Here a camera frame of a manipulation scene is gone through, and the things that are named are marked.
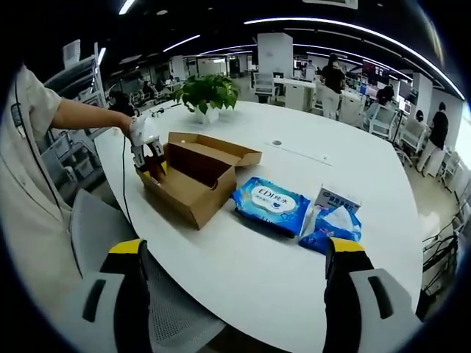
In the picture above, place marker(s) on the person's beige shirt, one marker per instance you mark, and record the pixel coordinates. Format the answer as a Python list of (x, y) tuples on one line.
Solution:
[(25, 184)]

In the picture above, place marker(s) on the brown cardboard shoe box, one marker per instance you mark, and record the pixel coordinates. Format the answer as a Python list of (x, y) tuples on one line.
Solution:
[(195, 206)]

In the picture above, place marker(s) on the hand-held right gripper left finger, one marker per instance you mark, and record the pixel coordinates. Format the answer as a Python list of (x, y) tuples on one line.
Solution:
[(121, 316)]

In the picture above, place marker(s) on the long curved ceiling light strip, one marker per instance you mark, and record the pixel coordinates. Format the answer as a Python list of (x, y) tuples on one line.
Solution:
[(349, 26)]

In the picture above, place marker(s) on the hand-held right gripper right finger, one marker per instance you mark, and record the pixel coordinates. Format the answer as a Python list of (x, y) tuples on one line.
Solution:
[(353, 316)]

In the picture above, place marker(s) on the white ceiling air conditioner vent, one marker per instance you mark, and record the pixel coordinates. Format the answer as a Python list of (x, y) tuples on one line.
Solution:
[(331, 1)]

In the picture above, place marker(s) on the blue wet wipes soft pack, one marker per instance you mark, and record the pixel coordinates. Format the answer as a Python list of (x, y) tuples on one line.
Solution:
[(268, 202)]

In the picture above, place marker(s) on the small white printed box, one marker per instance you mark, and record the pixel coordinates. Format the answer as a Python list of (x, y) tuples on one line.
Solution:
[(336, 196)]

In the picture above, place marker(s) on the grey mesh office chair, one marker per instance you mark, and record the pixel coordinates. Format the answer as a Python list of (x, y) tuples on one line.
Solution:
[(176, 316)]

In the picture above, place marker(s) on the green potted plant white pot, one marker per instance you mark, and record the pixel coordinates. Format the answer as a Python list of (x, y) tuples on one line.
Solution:
[(208, 92)]

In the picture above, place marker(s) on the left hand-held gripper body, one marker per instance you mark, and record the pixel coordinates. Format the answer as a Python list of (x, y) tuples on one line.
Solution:
[(144, 130)]

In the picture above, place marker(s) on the grey metal shelf rack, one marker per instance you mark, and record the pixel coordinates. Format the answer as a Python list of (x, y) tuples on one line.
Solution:
[(77, 92)]

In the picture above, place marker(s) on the blue tissue soft pack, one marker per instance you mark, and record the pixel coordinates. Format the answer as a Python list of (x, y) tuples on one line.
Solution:
[(338, 220)]

